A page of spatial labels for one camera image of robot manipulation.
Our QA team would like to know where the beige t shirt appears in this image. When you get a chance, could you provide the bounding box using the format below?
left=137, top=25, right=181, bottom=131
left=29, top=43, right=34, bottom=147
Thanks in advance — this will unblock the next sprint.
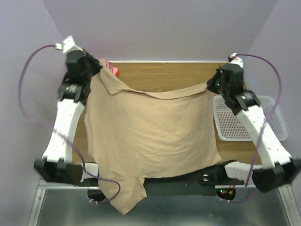
left=84, top=68, right=222, bottom=214

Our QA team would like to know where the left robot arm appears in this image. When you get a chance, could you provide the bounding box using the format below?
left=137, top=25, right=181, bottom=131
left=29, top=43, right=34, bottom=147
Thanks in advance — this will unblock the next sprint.
left=33, top=49, right=102, bottom=186

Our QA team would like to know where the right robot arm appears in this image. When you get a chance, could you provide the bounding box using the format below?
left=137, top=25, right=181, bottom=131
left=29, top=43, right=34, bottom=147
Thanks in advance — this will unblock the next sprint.
left=207, top=64, right=301, bottom=193

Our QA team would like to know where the folded light pink t shirt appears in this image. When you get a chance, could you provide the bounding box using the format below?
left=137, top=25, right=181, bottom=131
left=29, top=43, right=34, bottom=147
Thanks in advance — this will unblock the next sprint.
left=111, top=67, right=118, bottom=75

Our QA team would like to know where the white plastic basket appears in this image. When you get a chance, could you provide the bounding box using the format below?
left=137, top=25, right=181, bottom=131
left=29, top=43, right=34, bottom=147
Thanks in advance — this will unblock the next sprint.
left=213, top=95, right=288, bottom=142

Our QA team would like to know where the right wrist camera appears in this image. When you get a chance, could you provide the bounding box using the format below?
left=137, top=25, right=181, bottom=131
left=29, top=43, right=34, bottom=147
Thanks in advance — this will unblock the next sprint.
left=228, top=53, right=244, bottom=68

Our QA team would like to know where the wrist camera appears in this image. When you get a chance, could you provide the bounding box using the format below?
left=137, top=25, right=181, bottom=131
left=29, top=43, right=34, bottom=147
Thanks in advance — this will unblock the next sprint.
left=228, top=53, right=244, bottom=68
left=55, top=35, right=83, bottom=54

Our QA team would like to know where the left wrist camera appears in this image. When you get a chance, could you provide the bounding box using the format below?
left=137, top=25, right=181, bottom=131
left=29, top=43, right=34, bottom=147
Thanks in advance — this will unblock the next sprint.
left=55, top=35, right=83, bottom=54

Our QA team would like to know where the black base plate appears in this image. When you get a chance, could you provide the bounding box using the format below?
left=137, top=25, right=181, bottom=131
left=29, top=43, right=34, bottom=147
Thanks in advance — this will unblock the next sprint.
left=77, top=164, right=245, bottom=197

